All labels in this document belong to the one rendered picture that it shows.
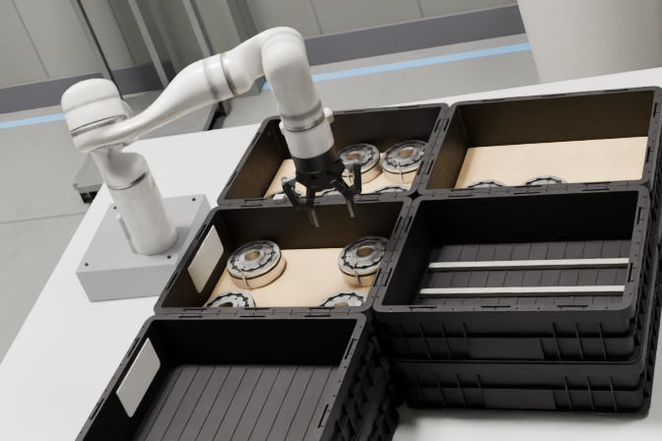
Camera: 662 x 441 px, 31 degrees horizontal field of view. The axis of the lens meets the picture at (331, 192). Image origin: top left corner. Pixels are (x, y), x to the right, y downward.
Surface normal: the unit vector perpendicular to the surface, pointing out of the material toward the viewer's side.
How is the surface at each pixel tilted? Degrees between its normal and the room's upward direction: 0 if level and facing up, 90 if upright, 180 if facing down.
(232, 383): 0
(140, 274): 90
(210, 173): 0
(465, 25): 90
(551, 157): 0
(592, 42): 94
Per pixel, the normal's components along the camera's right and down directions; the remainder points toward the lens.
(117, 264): -0.26, -0.78
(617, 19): 0.18, 0.56
